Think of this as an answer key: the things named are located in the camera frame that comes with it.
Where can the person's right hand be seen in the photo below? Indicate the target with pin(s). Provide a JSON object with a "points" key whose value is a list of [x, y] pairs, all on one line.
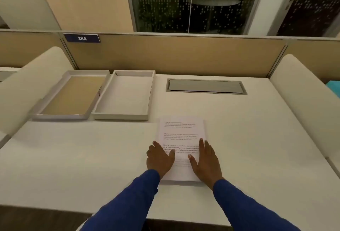
{"points": [[206, 167]]}

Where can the person's left hand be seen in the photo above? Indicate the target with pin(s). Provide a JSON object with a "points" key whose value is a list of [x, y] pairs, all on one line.
{"points": [[159, 161]]}

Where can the person's right thumb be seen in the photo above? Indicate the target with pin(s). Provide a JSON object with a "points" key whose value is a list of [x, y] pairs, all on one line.
{"points": [[192, 160]]}

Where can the person's left thumb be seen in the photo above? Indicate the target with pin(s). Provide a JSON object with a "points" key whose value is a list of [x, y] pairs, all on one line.
{"points": [[172, 155]]}

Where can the stack of printed white paper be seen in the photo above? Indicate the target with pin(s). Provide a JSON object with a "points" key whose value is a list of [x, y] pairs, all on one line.
{"points": [[182, 135]]}

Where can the person's right forearm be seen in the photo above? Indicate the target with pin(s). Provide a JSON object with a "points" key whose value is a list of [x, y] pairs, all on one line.
{"points": [[247, 209]]}

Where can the person's left forearm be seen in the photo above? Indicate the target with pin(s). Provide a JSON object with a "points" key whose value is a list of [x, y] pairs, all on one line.
{"points": [[127, 204]]}

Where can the white cardboard tray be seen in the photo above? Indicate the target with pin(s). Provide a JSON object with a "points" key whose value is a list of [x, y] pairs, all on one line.
{"points": [[124, 95]]}

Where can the beige desk partition panel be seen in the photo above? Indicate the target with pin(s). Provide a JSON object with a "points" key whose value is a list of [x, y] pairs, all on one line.
{"points": [[180, 55]]}

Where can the white tray with brown bottom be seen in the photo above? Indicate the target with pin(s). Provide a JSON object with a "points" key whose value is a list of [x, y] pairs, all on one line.
{"points": [[71, 95]]}

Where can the white rounded side divider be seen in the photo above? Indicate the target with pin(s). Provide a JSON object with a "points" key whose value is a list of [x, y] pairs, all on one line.
{"points": [[29, 87], [305, 106]]}

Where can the dotted glass window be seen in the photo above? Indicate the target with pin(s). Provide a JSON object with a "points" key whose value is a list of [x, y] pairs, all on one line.
{"points": [[164, 7]]}

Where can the blue number sign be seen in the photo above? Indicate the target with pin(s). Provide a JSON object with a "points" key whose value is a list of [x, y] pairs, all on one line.
{"points": [[81, 38]]}

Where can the teal object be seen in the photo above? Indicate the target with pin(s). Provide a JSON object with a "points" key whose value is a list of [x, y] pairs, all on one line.
{"points": [[333, 87]]}

